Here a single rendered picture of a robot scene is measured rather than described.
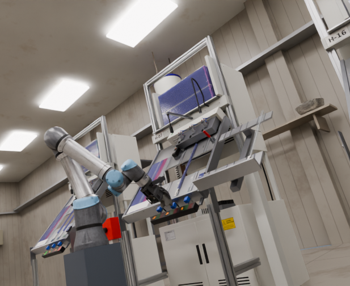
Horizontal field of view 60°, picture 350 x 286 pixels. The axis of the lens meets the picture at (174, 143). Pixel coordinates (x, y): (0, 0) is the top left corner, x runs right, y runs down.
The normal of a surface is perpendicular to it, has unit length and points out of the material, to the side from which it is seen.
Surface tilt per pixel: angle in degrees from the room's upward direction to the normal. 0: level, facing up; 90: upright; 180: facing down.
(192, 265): 90
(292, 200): 90
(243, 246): 90
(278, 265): 90
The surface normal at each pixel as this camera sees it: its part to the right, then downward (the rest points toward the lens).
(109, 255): 0.69, -0.36
